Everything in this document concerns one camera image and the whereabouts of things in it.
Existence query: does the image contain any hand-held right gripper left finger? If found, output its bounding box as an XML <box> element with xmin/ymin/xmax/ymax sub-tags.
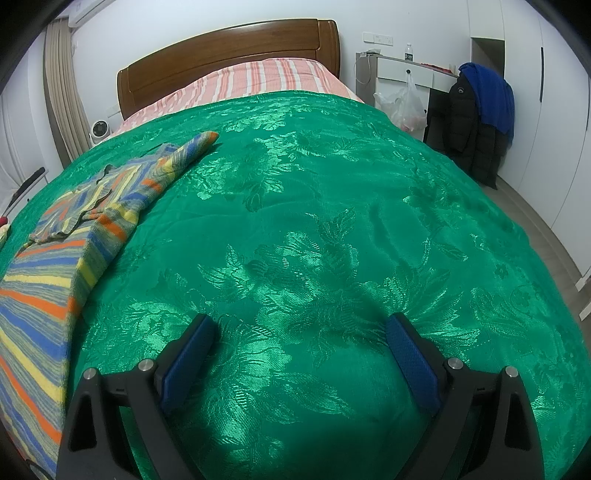
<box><xmin>55</xmin><ymin>314</ymin><xmax>220</xmax><ymax>480</ymax></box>

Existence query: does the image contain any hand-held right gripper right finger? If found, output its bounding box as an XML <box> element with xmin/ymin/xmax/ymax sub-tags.
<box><xmin>385</xmin><ymin>312</ymin><xmax>546</xmax><ymax>480</ymax></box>

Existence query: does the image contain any striped knit sweater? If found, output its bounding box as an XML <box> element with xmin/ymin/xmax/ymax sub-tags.
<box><xmin>0</xmin><ymin>131</ymin><xmax>220</xmax><ymax>480</ymax></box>

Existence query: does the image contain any green floral blanket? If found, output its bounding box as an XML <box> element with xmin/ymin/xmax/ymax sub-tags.
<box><xmin>0</xmin><ymin>90</ymin><xmax>591</xmax><ymax>480</ymax></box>

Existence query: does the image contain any black puffer jacket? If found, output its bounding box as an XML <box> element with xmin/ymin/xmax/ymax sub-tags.
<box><xmin>424</xmin><ymin>71</ymin><xmax>511</xmax><ymax>190</ymax></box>

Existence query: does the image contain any black stick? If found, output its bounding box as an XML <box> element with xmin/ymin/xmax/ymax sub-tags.
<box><xmin>9</xmin><ymin>167</ymin><xmax>47</xmax><ymax>206</ymax></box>

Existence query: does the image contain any small white fan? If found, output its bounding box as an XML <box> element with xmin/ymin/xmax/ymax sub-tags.
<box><xmin>89</xmin><ymin>120</ymin><xmax>115</xmax><ymax>146</ymax></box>

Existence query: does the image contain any white plastic bag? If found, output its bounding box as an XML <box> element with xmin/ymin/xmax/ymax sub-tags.
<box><xmin>373</xmin><ymin>71</ymin><xmax>428</xmax><ymax>134</ymax></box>

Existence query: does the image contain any blue garment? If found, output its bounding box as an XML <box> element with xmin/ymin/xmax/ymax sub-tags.
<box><xmin>458</xmin><ymin>62</ymin><xmax>515</xmax><ymax>141</ymax></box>

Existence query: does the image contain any white wardrobe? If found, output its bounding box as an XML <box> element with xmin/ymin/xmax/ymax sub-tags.
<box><xmin>471</xmin><ymin>0</ymin><xmax>591</xmax><ymax>259</ymax></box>

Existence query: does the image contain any pink striped bed sheet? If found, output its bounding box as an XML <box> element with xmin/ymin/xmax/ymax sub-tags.
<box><xmin>113</xmin><ymin>58</ymin><xmax>365</xmax><ymax>137</ymax></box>

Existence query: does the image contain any white desk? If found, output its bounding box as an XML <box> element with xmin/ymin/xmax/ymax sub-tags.
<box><xmin>376</xmin><ymin>55</ymin><xmax>460</xmax><ymax>121</ymax></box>

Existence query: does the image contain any beige curtain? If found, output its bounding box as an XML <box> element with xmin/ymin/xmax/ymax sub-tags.
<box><xmin>43</xmin><ymin>18</ymin><xmax>90</xmax><ymax>167</ymax></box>

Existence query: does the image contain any wooden headboard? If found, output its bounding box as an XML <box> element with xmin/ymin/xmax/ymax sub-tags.
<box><xmin>117</xmin><ymin>18</ymin><xmax>341</xmax><ymax>121</ymax></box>

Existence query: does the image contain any white air conditioner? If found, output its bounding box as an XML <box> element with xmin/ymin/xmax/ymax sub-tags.
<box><xmin>67</xmin><ymin>0</ymin><xmax>108</xmax><ymax>25</ymax></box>

